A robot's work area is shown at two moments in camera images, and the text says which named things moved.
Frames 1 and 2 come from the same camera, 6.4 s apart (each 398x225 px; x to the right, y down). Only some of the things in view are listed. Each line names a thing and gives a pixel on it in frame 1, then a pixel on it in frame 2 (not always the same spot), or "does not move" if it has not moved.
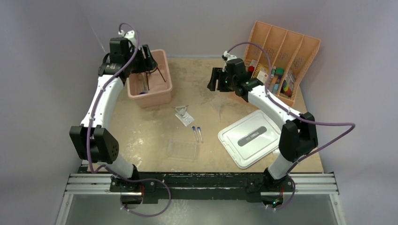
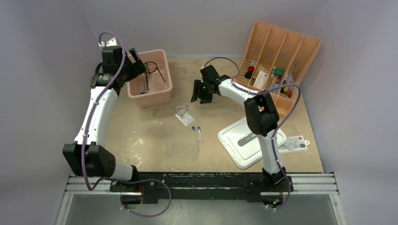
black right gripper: x=218 y=74 -> x=198 y=94
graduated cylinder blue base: x=142 y=83 does not move
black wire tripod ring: x=149 y=72 does not move
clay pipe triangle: x=182 y=113 does not move
